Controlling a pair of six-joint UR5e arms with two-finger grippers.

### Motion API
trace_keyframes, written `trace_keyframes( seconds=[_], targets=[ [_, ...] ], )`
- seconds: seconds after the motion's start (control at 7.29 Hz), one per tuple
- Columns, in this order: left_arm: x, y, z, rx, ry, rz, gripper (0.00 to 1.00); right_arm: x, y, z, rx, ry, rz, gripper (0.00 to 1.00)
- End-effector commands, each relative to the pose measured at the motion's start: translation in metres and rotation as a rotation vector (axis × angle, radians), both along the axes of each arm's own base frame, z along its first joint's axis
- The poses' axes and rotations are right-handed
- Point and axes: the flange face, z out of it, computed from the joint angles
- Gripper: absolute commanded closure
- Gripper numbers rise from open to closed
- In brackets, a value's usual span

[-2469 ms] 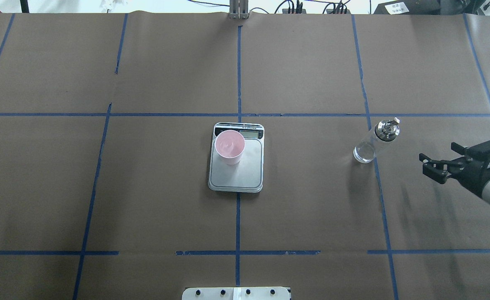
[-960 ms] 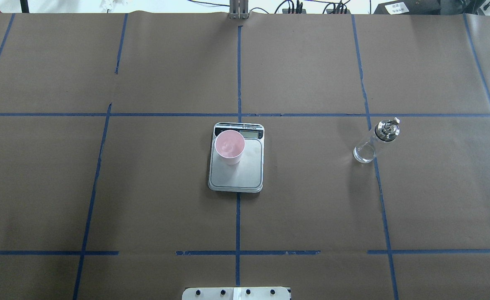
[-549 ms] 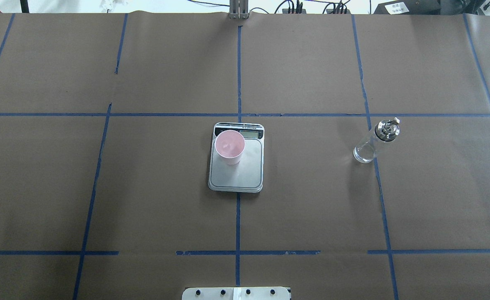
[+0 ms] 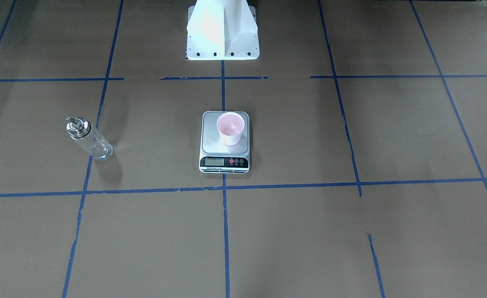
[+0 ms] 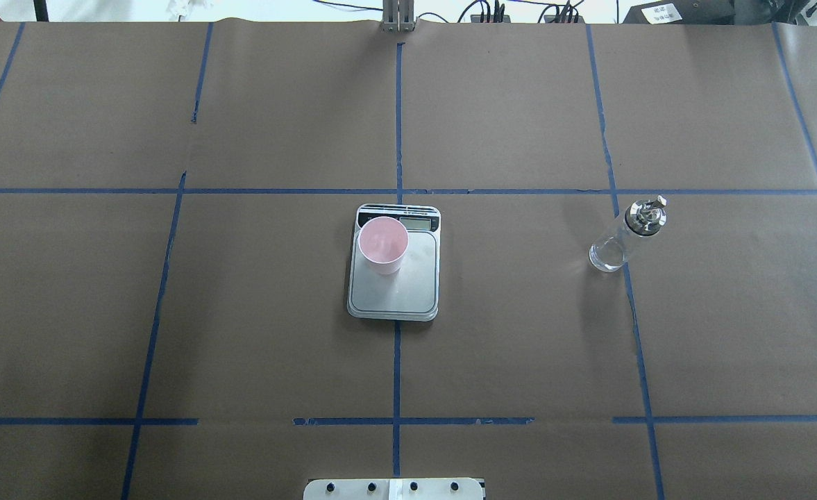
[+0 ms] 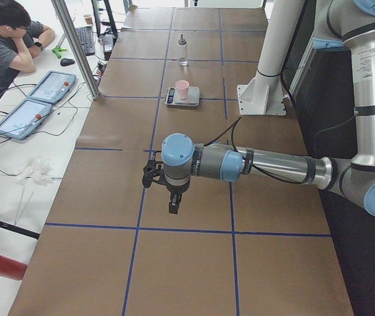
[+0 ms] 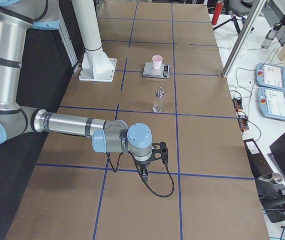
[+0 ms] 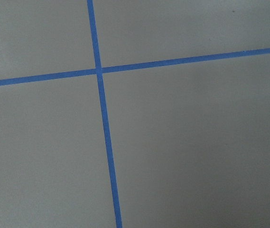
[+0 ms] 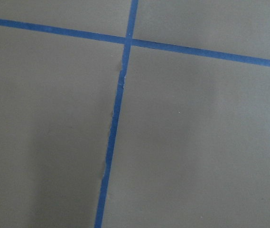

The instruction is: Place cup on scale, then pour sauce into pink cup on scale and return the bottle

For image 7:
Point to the aluminium frame post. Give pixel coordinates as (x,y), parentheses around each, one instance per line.
(253,14)

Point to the black tripod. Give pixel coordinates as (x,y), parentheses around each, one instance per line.
(233,19)

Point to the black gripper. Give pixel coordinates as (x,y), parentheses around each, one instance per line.
(143,165)

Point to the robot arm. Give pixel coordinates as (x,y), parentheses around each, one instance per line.
(34,73)

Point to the red cylinder bottle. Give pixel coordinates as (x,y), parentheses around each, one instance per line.
(217,11)

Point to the pink plastic cup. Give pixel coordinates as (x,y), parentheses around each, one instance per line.
(157,62)

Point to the digital kitchen scale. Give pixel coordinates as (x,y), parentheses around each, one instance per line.
(163,72)

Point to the upper blue teach pendant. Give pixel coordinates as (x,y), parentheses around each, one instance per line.
(271,76)

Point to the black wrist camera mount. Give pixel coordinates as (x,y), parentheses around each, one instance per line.
(159,152)

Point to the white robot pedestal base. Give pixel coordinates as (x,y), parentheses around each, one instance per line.
(96,65)

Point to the lower blue teach pendant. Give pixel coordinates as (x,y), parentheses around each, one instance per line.
(271,103)

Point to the glass sauce bottle metal cap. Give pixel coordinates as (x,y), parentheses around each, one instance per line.
(159,100)

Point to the orange black connector strip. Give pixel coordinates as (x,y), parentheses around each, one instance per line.
(240,114)

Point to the blue teach pendant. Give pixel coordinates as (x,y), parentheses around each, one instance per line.
(271,103)
(271,76)

